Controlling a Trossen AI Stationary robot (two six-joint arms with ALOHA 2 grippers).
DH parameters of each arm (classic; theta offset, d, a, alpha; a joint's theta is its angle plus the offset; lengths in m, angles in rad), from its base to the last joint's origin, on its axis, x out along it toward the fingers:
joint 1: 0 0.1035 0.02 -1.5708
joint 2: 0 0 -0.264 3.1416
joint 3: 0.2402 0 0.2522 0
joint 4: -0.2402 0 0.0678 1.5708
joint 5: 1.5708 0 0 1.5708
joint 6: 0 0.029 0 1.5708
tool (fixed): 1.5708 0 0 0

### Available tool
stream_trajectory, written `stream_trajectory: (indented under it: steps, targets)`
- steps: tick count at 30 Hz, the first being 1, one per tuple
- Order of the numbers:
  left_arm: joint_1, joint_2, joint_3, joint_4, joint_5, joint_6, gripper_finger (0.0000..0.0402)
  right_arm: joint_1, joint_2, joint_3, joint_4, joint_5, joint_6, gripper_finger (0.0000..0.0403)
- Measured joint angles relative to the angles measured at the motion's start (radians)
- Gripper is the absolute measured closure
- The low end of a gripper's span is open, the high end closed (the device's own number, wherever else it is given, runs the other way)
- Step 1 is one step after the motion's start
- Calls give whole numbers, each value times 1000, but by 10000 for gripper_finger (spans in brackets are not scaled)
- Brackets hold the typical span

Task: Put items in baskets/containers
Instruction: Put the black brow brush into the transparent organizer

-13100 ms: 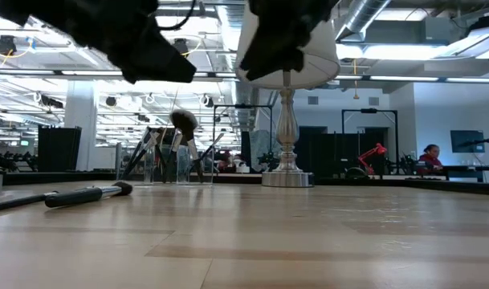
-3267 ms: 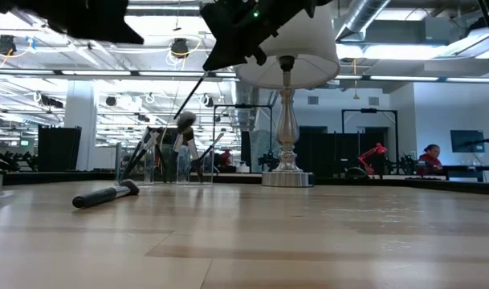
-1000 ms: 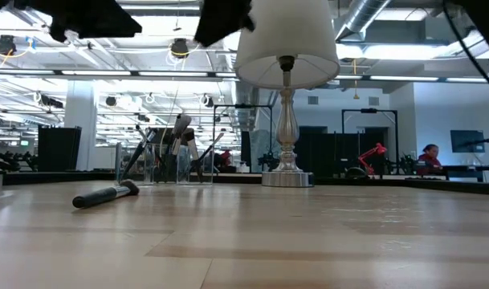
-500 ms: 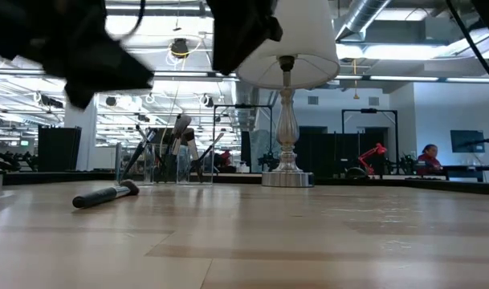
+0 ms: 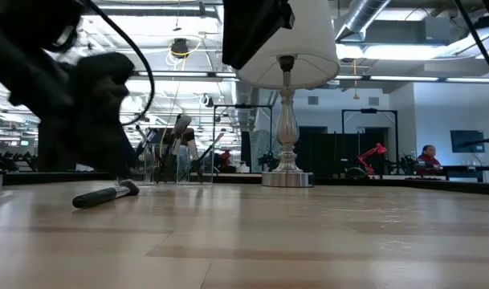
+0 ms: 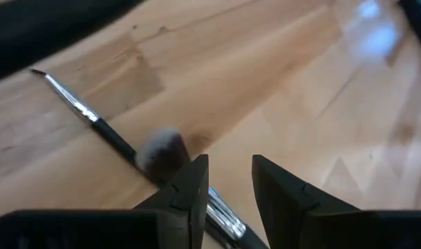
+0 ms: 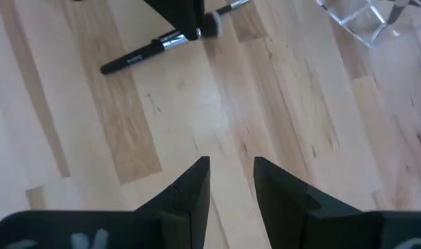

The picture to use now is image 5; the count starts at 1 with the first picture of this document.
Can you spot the angled black makeup brush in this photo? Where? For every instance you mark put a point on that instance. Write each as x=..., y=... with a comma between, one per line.
x=194, y=150

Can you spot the black ceiling device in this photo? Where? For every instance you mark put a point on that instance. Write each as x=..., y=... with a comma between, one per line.
x=180, y=47

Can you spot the black aluminium rig frame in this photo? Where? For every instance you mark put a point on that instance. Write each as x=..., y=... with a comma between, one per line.
x=449, y=188

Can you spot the person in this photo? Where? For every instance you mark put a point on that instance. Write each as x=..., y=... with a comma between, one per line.
x=429, y=158

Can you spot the silver ventilation duct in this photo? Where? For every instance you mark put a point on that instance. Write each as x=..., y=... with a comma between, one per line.
x=362, y=16

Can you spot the dark background desk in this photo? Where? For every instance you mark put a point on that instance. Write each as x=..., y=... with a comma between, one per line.
x=469, y=168

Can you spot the red desk lamp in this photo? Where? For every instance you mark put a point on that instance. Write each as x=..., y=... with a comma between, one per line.
x=372, y=151

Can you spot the clear acrylic brush holder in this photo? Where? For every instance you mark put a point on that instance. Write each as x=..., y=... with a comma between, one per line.
x=206, y=174

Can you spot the black background gantry frame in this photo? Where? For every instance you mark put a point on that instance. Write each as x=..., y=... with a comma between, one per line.
x=368, y=110
x=244, y=106

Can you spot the black partition panel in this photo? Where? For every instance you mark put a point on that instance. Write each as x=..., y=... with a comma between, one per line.
x=328, y=152

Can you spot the wall-mounted dark screen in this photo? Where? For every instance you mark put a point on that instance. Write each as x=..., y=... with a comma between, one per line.
x=467, y=141

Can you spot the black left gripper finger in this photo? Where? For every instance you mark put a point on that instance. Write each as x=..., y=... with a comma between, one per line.
x=107, y=148

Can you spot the black silver-ferrule makeup brush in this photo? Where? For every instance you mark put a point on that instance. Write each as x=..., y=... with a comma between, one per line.
x=145, y=144

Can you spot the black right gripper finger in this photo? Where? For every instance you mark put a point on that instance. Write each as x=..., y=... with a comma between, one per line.
x=252, y=28

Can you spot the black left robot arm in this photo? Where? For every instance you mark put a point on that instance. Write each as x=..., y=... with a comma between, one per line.
x=27, y=18

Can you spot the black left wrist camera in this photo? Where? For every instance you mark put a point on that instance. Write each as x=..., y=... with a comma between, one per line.
x=103, y=84

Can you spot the round black powder brush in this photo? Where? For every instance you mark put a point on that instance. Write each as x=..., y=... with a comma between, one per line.
x=99, y=196

